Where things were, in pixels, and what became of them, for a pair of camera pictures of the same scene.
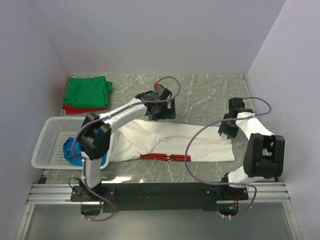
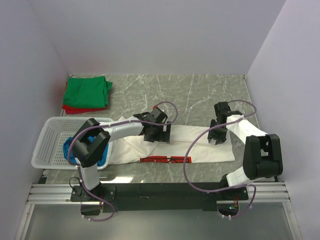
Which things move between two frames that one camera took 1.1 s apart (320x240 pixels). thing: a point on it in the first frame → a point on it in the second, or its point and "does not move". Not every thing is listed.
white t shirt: [165, 140] does not move
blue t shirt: [67, 147] does not move
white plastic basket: [49, 154] does not move
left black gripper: [163, 114] → [164, 132]
